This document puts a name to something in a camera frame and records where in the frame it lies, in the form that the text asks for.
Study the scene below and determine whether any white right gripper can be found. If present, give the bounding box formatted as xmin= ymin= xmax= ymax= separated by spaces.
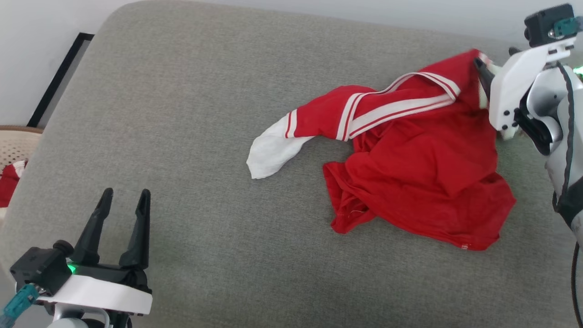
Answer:
xmin=474 ymin=36 xmax=577 ymax=141

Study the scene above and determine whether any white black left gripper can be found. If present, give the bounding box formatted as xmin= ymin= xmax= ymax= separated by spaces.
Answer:
xmin=36 ymin=188 xmax=153 ymax=315

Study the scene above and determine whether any red white basketball jersey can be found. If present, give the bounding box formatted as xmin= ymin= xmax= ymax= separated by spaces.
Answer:
xmin=246 ymin=49 xmax=517 ymax=251

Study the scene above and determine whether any red white garment in basket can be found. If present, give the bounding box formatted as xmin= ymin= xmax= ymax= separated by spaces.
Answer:
xmin=0 ymin=160 xmax=29 ymax=208

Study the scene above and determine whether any beige plastic laundry basket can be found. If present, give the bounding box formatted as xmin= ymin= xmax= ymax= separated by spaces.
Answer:
xmin=0 ymin=125 xmax=44 ymax=228

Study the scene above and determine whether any grey fabric sofa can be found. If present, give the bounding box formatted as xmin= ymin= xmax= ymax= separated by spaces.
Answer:
xmin=0 ymin=0 xmax=583 ymax=328

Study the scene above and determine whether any teal right camera plug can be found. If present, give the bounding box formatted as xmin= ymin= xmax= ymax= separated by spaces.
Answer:
xmin=552 ymin=16 xmax=583 ymax=38

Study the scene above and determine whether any teal camera plug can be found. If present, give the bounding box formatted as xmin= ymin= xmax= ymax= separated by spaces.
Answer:
xmin=0 ymin=283 xmax=40 ymax=328
xmin=552 ymin=16 xmax=583 ymax=38

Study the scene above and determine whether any teal left camera plug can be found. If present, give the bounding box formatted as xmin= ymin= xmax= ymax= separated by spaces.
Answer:
xmin=0 ymin=283 xmax=40 ymax=328

